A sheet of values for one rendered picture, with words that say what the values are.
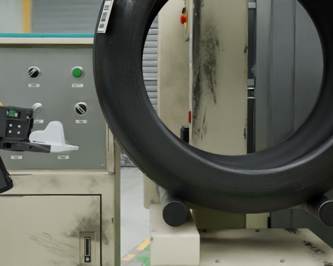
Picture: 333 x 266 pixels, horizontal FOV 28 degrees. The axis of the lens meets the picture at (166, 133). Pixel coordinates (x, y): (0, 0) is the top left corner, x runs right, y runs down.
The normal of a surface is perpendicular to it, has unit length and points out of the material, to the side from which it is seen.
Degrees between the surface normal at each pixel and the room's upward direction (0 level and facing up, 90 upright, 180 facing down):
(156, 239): 90
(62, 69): 90
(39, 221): 90
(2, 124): 90
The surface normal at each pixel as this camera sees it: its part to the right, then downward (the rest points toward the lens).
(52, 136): 0.08, 0.06
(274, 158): -0.04, -0.11
